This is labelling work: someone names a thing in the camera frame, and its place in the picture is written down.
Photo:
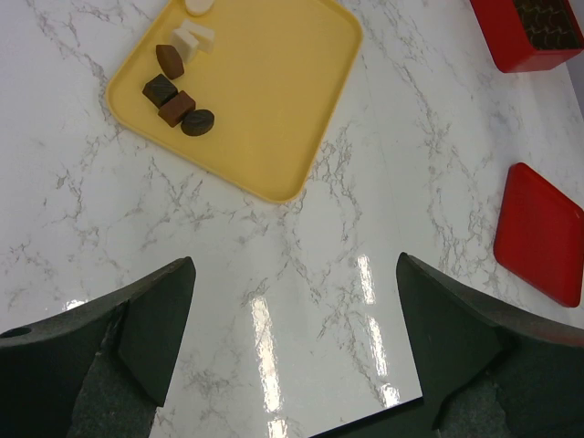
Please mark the red box lid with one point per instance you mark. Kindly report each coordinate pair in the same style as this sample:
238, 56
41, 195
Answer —
539, 236

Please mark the dark striped square chocolate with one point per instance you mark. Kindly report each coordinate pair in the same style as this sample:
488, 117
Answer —
159, 90

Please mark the brown rectangular chocolate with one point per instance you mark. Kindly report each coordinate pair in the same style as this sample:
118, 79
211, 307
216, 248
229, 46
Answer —
177, 108

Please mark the white oval chocolate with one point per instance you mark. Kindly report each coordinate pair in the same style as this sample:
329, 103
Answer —
205, 35

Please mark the dark leaf oval chocolate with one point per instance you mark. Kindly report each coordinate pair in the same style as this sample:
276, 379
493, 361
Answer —
197, 122

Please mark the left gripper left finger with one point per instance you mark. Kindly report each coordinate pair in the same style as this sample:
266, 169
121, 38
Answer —
101, 369

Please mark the red chocolate box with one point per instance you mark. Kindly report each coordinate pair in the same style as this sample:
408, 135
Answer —
529, 36

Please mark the brown barrel chocolate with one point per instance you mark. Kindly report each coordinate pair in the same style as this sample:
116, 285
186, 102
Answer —
170, 61

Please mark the white square chocolate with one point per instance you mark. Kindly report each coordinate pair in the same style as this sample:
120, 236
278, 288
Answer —
185, 43

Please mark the white round chocolate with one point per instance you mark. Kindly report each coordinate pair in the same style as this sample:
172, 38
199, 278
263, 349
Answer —
198, 7

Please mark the yellow plastic tray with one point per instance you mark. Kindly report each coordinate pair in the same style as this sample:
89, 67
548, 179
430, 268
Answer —
272, 81

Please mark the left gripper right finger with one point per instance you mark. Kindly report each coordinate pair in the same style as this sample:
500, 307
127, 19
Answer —
458, 334

